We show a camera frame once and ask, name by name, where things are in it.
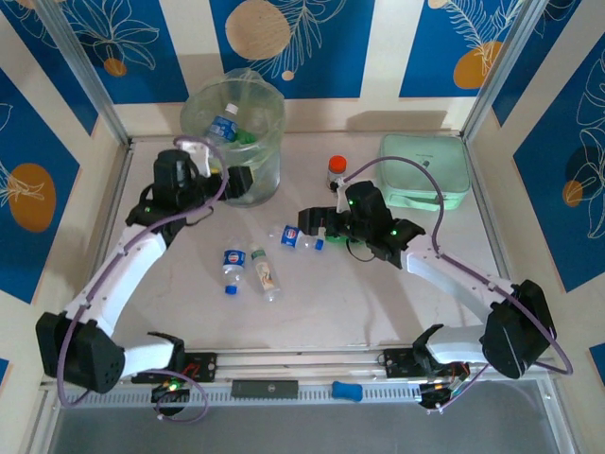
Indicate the aluminium frame rail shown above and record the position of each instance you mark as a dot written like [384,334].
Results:
[116,189]
[307,364]
[479,165]

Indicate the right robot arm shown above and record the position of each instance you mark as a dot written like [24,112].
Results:
[510,331]

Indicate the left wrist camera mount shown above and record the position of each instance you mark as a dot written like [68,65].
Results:
[201,153]

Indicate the orange cap pill jar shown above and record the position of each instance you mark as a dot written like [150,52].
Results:
[338,164]

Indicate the green plastic bin liner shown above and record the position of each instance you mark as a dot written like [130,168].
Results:
[194,113]

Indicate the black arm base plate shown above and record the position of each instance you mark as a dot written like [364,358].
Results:
[397,364]
[203,369]

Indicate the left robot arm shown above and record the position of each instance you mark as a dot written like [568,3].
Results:
[118,284]

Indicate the green plastic soda bottle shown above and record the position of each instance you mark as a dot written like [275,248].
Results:
[336,239]
[245,137]

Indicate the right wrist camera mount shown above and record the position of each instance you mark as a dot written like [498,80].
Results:
[341,194]

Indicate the small electronics board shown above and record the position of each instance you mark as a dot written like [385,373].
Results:
[435,395]
[170,392]

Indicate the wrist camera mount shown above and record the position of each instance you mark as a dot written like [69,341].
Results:
[341,194]
[201,153]

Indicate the aluminium frame post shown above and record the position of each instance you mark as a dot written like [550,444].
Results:
[81,61]
[504,61]

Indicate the clear bottle cream label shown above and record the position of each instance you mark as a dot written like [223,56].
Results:
[265,274]

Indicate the clear plastic waste bin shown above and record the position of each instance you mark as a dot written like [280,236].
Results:
[264,179]

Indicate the black rectangular bar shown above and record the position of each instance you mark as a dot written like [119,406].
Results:
[264,389]

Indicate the mint green zip pouch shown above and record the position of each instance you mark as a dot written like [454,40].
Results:
[449,161]

